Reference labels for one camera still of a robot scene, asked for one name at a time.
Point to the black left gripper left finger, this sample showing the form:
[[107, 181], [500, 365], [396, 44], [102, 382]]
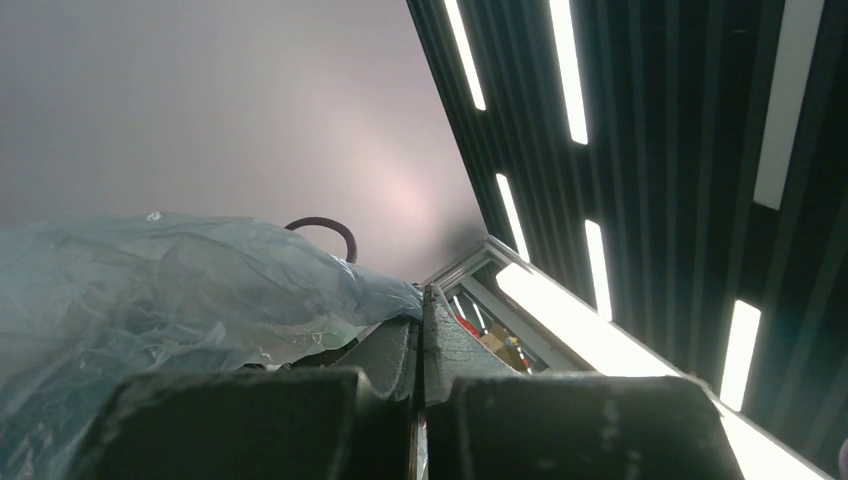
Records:
[[353, 419]]

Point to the blue plastic trash bag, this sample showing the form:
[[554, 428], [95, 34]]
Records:
[[86, 304]]

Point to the cardboard box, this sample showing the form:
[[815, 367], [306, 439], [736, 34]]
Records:
[[504, 346]]

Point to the ceiling light panel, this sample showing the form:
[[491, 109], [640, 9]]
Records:
[[566, 50]]

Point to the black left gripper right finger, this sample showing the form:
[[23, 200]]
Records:
[[486, 421]]

